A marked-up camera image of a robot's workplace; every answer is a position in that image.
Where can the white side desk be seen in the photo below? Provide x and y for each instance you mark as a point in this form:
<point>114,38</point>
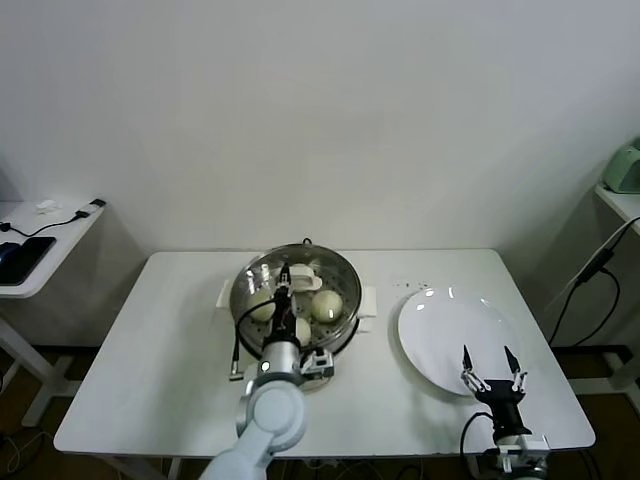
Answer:
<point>615,202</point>

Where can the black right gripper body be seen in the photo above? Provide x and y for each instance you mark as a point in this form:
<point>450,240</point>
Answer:
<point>505,400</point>

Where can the stainless steel steamer basket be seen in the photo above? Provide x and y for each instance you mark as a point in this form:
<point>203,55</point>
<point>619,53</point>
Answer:
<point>370,300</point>

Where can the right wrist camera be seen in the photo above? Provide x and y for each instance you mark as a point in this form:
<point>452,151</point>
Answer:
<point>525,447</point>

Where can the small white object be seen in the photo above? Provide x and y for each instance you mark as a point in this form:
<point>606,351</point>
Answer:
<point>46,205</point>

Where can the pale green appliance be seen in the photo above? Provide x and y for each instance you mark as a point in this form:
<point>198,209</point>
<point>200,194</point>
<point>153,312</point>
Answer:
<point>625,170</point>

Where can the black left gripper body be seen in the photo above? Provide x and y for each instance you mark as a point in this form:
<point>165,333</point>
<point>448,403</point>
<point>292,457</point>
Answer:
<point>284,322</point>

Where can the white side table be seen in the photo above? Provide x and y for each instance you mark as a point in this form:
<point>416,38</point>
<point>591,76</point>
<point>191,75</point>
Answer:
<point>55,220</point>

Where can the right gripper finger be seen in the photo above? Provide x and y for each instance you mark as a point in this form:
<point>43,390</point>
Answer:
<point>514,367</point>
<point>467,365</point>

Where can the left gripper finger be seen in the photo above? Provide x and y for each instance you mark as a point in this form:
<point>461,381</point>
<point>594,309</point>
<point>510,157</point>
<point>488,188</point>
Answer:
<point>289,289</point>
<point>282,287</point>

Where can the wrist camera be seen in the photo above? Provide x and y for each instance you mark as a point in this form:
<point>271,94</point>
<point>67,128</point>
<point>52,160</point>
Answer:
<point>320,362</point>
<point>525,447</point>

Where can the black tablet device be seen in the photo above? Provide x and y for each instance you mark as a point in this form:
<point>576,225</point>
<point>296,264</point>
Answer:
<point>27,257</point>

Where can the round glass pot lid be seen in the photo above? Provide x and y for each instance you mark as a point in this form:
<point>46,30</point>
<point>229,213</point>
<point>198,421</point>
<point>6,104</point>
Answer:
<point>307,280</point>

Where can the round white plate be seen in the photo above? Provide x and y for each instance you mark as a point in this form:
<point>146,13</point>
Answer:
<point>440,325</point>

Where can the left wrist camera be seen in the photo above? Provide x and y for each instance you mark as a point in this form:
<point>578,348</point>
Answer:
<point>320,362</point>

